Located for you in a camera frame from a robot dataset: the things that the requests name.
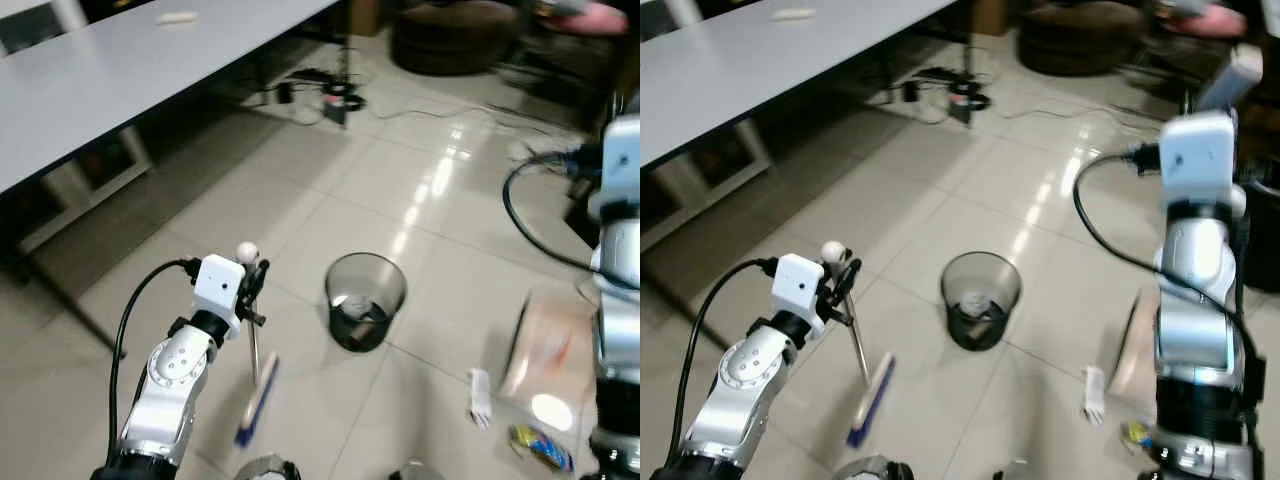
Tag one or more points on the blue white broom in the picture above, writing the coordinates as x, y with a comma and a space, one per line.
260, 400
872, 405

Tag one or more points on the grey table with black legs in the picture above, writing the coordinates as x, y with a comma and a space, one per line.
760, 70
120, 80

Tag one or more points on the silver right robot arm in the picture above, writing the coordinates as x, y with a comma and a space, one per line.
1195, 330
620, 330

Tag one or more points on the black power strip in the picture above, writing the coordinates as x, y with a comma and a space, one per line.
338, 105
965, 103

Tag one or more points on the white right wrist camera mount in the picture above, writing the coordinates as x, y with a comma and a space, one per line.
1195, 160
622, 160

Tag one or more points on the brown paper bag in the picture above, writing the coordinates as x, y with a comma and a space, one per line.
545, 350
1140, 350

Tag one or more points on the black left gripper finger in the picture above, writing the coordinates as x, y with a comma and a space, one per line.
250, 270
264, 272
832, 272
853, 272

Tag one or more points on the blue yellow snack wrapper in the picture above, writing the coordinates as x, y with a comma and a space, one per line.
1136, 433
540, 447

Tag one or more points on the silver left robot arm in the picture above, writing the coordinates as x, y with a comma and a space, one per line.
170, 390
735, 385

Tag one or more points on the white low shelf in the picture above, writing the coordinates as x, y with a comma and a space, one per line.
95, 180
720, 175

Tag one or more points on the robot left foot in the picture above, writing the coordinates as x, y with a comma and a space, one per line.
872, 468
268, 468

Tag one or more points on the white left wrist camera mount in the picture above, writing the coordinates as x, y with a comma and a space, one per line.
797, 285
218, 285

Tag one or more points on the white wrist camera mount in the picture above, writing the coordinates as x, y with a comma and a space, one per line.
797, 285
1195, 160
622, 160
218, 285

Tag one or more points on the small white object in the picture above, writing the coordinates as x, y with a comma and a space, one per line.
793, 14
178, 17

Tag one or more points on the black power adapter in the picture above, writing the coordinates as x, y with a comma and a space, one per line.
910, 90

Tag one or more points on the white crumpled paper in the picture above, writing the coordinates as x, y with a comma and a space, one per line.
975, 302
350, 302

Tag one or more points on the dark brown round pouf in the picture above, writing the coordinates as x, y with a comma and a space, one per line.
1080, 35
455, 35

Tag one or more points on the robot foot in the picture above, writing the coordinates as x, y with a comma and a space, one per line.
872, 468
268, 468
1015, 471
415, 470

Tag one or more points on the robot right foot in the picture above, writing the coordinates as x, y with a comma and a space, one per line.
415, 470
1015, 471

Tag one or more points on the pink cushion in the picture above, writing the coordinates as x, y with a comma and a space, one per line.
590, 17
1210, 20

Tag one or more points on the brown cardboard box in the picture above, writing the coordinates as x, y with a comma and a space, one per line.
990, 16
366, 16

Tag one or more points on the black mesh waste bin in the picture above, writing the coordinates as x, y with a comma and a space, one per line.
365, 285
980, 285

